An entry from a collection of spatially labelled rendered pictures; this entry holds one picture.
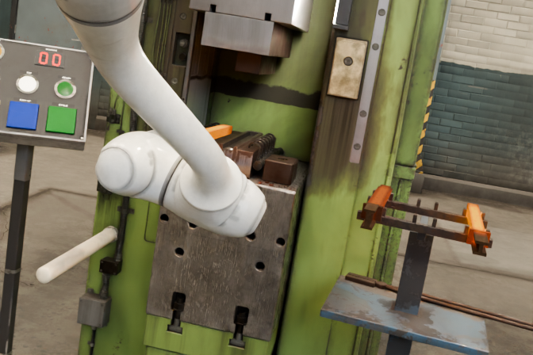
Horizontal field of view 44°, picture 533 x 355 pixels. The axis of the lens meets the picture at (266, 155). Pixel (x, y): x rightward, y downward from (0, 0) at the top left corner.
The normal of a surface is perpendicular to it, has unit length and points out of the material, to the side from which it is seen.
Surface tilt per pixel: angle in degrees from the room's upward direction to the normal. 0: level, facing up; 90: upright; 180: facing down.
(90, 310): 90
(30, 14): 90
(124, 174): 91
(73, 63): 60
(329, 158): 90
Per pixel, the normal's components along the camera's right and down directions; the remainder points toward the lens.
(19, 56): 0.30, -0.32
